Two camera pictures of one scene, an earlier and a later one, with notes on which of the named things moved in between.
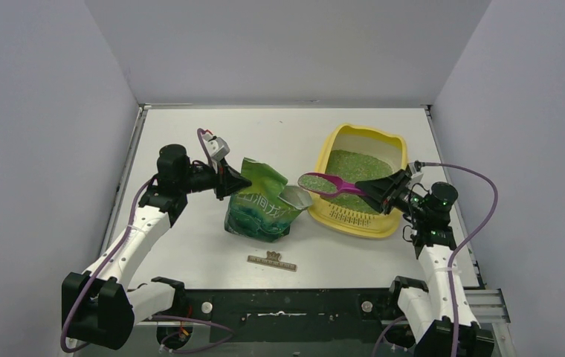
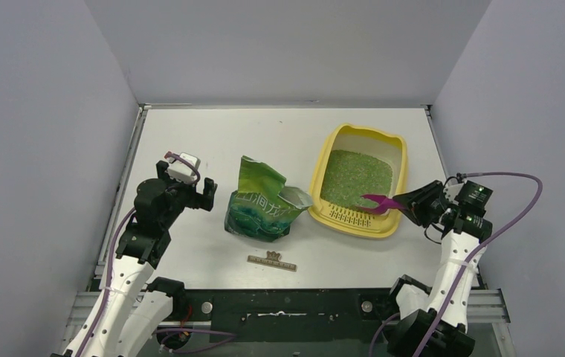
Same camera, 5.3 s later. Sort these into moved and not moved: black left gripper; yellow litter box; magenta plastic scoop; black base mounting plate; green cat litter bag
Moved: magenta plastic scoop; black left gripper
Not moved: green cat litter bag; black base mounting plate; yellow litter box
